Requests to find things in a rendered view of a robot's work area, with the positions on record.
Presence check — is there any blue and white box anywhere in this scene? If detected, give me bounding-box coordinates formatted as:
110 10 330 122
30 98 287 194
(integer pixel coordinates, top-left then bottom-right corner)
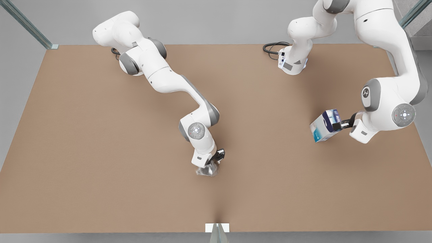
310 109 342 143

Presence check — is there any silver grey object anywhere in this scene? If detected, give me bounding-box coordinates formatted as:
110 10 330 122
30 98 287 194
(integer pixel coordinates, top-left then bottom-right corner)
195 161 220 177

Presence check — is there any silver frame post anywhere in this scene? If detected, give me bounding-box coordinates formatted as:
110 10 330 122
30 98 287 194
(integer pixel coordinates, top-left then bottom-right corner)
0 0 59 50
400 0 432 28
205 223 230 243

